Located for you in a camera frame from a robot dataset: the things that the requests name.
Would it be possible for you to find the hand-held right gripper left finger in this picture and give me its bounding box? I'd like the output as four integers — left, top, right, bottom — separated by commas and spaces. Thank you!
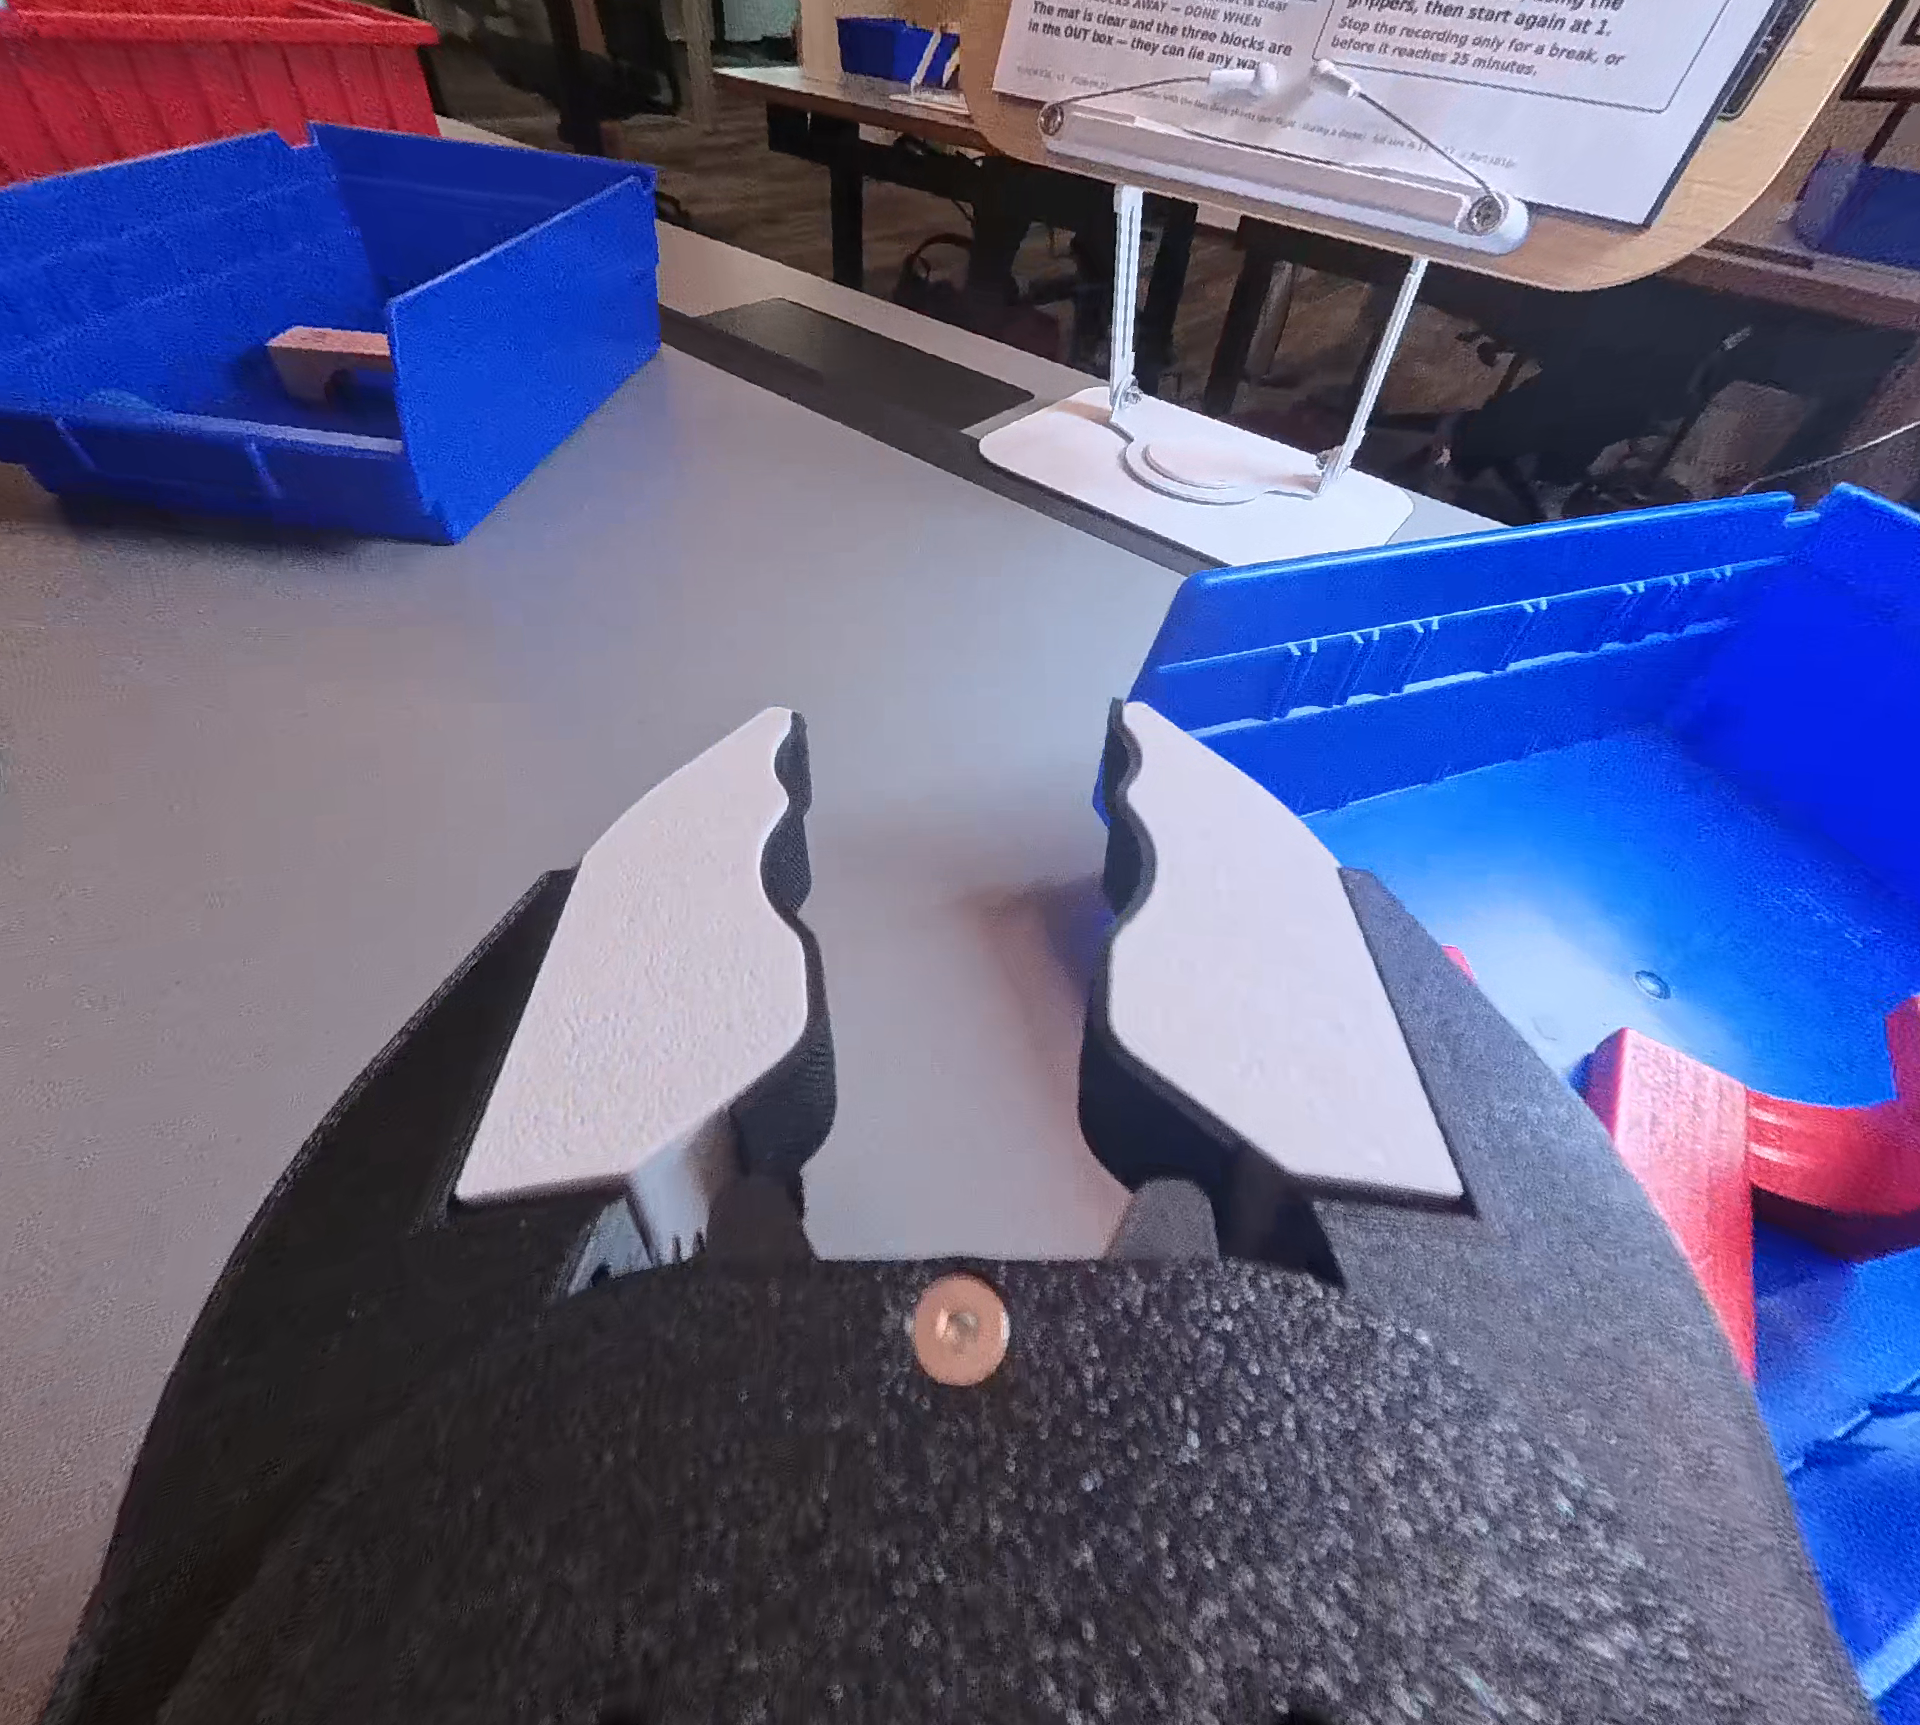
457, 707, 834, 1259

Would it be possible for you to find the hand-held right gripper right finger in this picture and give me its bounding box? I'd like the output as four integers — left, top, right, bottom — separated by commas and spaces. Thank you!
1081, 700, 1467, 1234

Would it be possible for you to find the red wooden arch block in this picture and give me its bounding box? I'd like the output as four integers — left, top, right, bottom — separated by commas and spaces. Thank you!
1582, 1001, 1920, 1372

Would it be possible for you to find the blue plastic bin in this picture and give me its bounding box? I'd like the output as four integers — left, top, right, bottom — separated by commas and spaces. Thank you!
1133, 486, 1920, 1725
0, 121, 662, 544

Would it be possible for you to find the pale wooden block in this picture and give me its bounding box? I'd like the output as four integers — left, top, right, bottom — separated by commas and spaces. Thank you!
264, 325, 398, 407

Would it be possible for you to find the wooden office table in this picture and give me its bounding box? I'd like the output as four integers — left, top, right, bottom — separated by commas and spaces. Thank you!
721, 60, 1920, 423

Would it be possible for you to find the small blue bin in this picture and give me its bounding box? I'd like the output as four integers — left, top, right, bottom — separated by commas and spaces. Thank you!
834, 15, 968, 94
1795, 144, 1920, 275

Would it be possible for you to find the red plastic bin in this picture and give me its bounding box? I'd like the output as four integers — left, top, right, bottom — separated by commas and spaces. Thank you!
0, 0, 445, 184

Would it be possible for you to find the instruction sheet on stand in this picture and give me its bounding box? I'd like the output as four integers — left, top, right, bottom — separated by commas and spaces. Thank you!
966, 0, 1920, 296

